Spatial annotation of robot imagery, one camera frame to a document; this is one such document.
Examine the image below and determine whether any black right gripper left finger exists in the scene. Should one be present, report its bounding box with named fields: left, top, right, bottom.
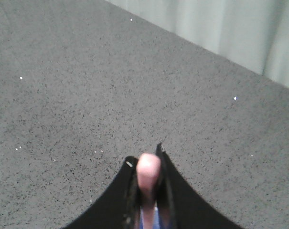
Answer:
left=66, top=156, right=141, bottom=229

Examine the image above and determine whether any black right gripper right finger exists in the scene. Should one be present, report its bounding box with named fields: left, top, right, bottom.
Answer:
left=155, top=143, right=241, bottom=229

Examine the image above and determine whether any blue plastic cup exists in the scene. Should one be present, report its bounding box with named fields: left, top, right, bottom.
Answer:
left=139, top=207, right=162, bottom=229

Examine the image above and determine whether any pale green curtain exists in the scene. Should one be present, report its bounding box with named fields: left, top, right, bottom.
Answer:
left=113, top=0, right=289, bottom=88

